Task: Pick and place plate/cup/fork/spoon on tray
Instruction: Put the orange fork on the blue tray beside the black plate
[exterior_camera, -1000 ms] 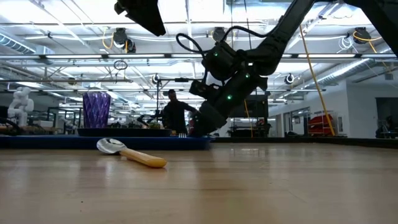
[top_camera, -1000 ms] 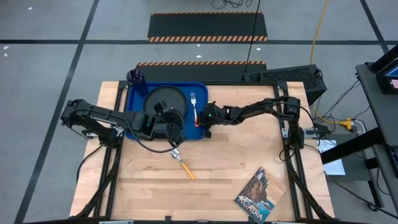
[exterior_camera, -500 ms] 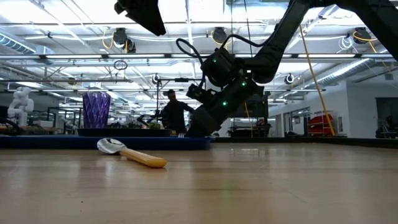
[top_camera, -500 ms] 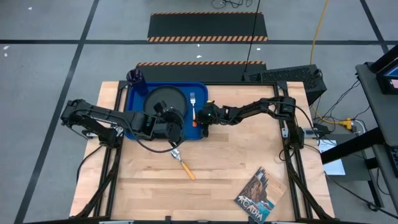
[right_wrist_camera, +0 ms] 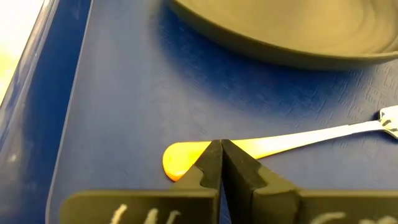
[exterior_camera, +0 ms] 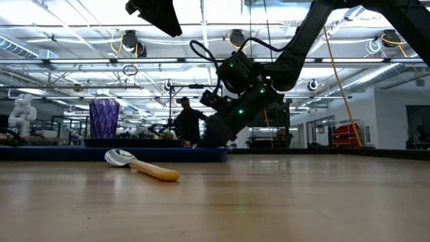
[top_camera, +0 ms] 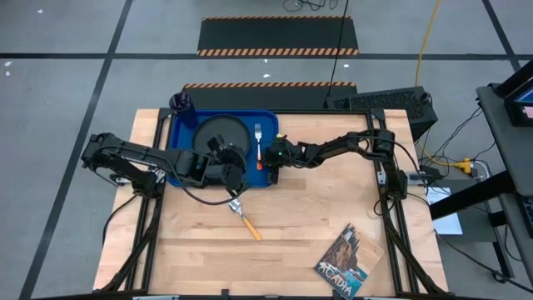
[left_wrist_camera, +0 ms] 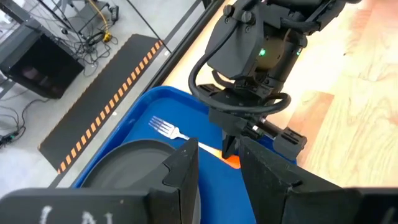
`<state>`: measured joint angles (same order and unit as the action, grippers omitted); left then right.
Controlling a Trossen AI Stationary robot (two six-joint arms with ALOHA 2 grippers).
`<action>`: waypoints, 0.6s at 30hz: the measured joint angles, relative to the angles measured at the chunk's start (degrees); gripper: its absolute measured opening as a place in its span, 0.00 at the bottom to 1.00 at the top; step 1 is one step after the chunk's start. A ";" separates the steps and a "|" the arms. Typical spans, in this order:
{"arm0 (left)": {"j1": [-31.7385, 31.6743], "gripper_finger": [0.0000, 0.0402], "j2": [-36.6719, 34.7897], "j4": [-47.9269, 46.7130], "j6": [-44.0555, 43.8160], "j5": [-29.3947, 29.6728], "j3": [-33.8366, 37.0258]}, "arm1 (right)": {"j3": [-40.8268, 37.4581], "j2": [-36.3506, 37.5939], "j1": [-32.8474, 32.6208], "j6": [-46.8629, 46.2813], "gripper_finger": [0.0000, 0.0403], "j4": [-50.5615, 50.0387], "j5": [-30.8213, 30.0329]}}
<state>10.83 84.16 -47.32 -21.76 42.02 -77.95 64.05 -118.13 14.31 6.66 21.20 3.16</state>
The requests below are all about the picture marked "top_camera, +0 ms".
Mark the purple plastic cup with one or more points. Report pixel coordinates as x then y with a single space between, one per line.
183 108

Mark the black side table stand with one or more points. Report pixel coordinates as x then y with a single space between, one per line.
458 204

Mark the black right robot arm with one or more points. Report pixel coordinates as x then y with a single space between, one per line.
333 148

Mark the white paper sheet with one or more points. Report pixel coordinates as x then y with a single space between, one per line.
447 225

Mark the large black hazard-striped floor mat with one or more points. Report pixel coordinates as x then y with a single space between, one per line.
277 35

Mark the black round plate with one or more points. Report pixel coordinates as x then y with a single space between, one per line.
222 129

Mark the yellow tag on gripper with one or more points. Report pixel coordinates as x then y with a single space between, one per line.
281 136

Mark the blue plastic tray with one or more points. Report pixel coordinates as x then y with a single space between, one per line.
181 137

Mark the black perforated computer case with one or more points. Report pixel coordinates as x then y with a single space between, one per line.
391 104

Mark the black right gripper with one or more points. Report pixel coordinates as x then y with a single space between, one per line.
283 154

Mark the grey control box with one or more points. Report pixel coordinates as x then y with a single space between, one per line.
415 178

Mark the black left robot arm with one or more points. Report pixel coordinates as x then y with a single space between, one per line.
125 150

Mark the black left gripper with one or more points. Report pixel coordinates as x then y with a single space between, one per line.
227 173

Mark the Acadia picture book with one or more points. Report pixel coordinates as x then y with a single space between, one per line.
347 262

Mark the black monitor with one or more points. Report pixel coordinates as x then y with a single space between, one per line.
518 104

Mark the narrow black hazard-striped floor mat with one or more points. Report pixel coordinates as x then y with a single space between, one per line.
266 98

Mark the grey side table top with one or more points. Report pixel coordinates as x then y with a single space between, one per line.
508 137

